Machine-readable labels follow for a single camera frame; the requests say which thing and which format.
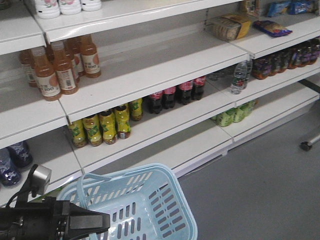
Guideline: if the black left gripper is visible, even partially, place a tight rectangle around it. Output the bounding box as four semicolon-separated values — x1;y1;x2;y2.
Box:
0;197;110;240

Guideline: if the light blue plastic basket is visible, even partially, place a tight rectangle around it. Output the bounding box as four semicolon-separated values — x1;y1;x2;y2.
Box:
57;163;198;240

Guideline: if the blue sports drink bottle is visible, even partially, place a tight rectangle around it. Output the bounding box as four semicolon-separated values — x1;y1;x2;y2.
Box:
7;140;33;169
0;148;22;188

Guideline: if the yellow label tea bottle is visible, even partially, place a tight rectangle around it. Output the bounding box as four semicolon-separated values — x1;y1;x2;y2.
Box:
129;98;143;121
115;104;131;139
99;109;117;145
67;119;87;148
82;114;103;147

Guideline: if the white metal shelving unit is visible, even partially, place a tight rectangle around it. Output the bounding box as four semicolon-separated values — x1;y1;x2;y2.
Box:
0;0;320;191

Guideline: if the cola bottle red label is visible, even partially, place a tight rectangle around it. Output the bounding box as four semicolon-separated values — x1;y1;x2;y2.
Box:
148;91;163;114
191;75;206;100
162;86;176;109
177;80;193;105

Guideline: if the orange juice bottle front right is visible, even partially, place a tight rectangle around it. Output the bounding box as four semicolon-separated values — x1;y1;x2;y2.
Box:
51;41;79;95

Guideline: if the orange juice bottle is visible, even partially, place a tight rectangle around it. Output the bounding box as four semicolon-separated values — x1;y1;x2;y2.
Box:
51;41;79;95
31;46;62;102
80;34;101;78

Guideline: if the orange juice bottle front left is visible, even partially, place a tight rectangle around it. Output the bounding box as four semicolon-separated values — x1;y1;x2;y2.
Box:
31;46;62;102

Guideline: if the green can multipack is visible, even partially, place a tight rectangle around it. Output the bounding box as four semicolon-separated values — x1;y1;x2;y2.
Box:
210;99;257;127

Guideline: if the clear water bottle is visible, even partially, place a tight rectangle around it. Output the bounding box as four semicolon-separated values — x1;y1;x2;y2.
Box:
230;61;247;95

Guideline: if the white peach drink bottle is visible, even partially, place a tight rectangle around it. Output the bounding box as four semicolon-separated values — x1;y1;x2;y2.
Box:
34;0;61;19
80;0;102;12
58;0;82;15

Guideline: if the clear cookie tray yellow label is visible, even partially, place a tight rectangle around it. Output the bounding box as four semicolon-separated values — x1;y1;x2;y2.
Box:
205;14;252;42

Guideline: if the blue snack bag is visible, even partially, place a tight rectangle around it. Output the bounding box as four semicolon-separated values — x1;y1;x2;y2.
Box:
253;20;293;38

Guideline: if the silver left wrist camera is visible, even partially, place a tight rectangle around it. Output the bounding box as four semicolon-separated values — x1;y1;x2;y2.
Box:
31;164;52;198

